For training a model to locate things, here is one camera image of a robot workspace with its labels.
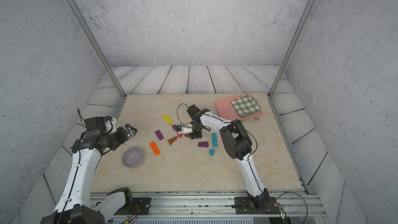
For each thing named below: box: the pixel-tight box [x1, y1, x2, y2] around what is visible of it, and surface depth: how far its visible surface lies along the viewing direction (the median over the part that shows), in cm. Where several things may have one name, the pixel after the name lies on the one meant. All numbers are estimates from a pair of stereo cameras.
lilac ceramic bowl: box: [121, 146, 144, 168], surface depth 86 cm
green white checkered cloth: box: [231, 93, 262, 118], surface depth 114 cm
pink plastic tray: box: [215, 93, 263, 121], surface depth 114 cm
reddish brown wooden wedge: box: [167, 135, 178, 146], surface depth 97 cm
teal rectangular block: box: [211, 132, 219, 148], surface depth 98 cm
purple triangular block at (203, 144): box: [197, 141, 209, 148], surface depth 95 cm
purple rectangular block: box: [154, 129, 165, 141], surface depth 101 cm
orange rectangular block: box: [149, 141, 161, 156], surface depth 96 cm
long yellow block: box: [162, 114, 174, 125], surface depth 109 cm
